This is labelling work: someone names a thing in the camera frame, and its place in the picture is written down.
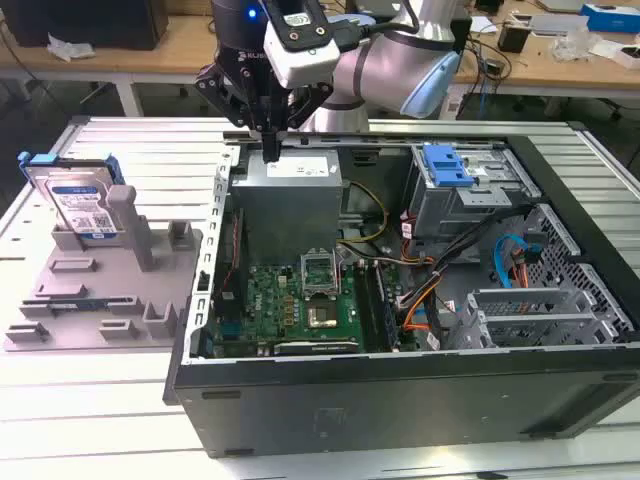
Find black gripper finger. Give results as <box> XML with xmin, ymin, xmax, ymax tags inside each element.
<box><xmin>195</xmin><ymin>62</ymin><xmax>274</xmax><ymax>164</ymax></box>
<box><xmin>272</xmin><ymin>81</ymin><xmax>335</xmax><ymax>164</ymax></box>

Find hard disk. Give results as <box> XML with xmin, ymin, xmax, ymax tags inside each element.
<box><xmin>17</xmin><ymin>152</ymin><xmax>126</xmax><ymax>246</ymax></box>

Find blue data wire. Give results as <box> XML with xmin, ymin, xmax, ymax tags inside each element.
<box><xmin>493</xmin><ymin>232</ymin><xmax>545</xmax><ymax>290</ymax></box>

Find orange disk power wire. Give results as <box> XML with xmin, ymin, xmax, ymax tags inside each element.
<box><xmin>512</xmin><ymin>244</ymin><xmax>544</xmax><ymax>289</ymax></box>

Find metal disk bay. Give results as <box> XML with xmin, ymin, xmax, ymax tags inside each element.
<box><xmin>449</xmin><ymin>287</ymin><xmax>629</xmax><ymax>351</ymax></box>

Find wooden desk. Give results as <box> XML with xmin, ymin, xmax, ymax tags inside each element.
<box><xmin>0</xmin><ymin>13</ymin><xmax>221</xmax><ymax>119</ymax></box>
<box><xmin>452</xmin><ymin>0</ymin><xmax>640</xmax><ymax>119</ymax></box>

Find grey power supply unit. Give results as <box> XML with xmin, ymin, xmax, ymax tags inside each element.
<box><xmin>230</xmin><ymin>148</ymin><xmax>344</xmax><ymax>251</ymax></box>

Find blue plastic latch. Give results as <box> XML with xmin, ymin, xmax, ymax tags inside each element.
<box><xmin>422</xmin><ymin>143</ymin><xmax>475</xmax><ymax>190</ymax></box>

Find metal socket cover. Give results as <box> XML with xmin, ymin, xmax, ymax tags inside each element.
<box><xmin>298</xmin><ymin>248</ymin><xmax>342</xmax><ymax>300</ymax></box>

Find black computer tower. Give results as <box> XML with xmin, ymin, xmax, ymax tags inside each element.
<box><xmin>2</xmin><ymin>0</ymin><xmax>170</xmax><ymax>51</ymax></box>

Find crumpled white plastic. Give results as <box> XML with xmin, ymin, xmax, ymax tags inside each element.
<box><xmin>46</xmin><ymin>32</ymin><xmax>96</xmax><ymax>64</ymax></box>

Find metal drive cage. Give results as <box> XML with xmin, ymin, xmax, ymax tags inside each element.
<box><xmin>402</xmin><ymin>142</ymin><xmax>544</xmax><ymax>241</ymax></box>

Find white paper sheet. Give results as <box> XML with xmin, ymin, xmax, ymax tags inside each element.
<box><xmin>469</xmin><ymin>14</ymin><xmax>501</xmax><ymax>35</ymax></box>

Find green motherboard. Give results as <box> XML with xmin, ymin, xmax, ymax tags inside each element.
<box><xmin>204</xmin><ymin>259</ymin><xmax>419</xmax><ymax>359</ymax></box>

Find black RAM slot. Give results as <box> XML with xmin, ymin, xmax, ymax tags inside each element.
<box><xmin>377</xmin><ymin>262</ymin><xmax>402</xmax><ymax>350</ymax></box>
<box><xmin>370</xmin><ymin>262</ymin><xmax>394</xmax><ymax>351</ymax></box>
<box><xmin>354</xmin><ymin>262</ymin><xmax>377</xmax><ymax>352</ymax></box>
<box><xmin>361</xmin><ymin>262</ymin><xmax>385</xmax><ymax>352</ymax></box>

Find small black box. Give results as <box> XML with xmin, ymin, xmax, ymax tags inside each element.
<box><xmin>497</xmin><ymin>22</ymin><xmax>531</xmax><ymax>54</ymax></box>

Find CPU socket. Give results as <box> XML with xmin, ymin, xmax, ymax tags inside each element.
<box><xmin>305</xmin><ymin>298</ymin><xmax>342</xmax><ymax>331</ymax></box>

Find grey parts rack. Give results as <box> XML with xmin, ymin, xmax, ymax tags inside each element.
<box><xmin>2</xmin><ymin>184</ymin><xmax>204</xmax><ymax>354</ymax></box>

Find black graphics card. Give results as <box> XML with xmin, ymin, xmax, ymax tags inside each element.
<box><xmin>272</xmin><ymin>339</ymin><xmax>359</xmax><ymax>357</ymax></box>

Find thin blue RAM stick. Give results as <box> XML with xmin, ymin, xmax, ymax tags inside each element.
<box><xmin>47</xmin><ymin>298</ymin><xmax>105</xmax><ymax>310</ymax></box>

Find flat grey device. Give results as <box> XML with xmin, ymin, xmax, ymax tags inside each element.
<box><xmin>529</xmin><ymin>12</ymin><xmax>591</xmax><ymax>36</ymax></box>

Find clear plastic bags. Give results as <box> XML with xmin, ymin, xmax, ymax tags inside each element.
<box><xmin>552</xmin><ymin>27</ymin><xmax>601</xmax><ymax>59</ymax></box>

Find blue cardboard box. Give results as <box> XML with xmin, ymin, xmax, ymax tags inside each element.
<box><xmin>579</xmin><ymin>2</ymin><xmax>640</xmax><ymax>34</ymax></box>

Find white open box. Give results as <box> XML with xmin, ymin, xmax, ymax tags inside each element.
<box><xmin>589</xmin><ymin>39</ymin><xmax>640</xmax><ymax>69</ymax></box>

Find black PC case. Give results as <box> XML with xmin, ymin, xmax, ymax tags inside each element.
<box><xmin>163</xmin><ymin>119</ymin><xmax>640</xmax><ymax>459</ymax></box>

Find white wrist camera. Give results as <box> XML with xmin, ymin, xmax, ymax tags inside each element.
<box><xmin>263</xmin><ymin>0</ymin><xmax>344</xmax><ymax>90</ymax></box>

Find black camera cable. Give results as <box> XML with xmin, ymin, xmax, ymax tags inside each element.
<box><xmin>339</xmin><ymin>0</ymin><xmax>419</xmax><ymax>40</ymax></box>

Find yellow black supply wires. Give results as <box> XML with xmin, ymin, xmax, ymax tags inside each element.
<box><xmin>339</xmin><ymin>180</ymin><xmax>391</xmax><ymax>246</ymax></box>

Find black cable bundle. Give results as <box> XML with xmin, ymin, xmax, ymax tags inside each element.
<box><xmin>397</xmin><ymin>204</ymin><xmax>539</xmax><ymax>311</ymax></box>

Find orange board power wires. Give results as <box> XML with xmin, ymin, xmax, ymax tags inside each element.
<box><xmin>401</xmin><ymin>294</ymin><xmax>436</xmax><ymax>334</ymax></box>

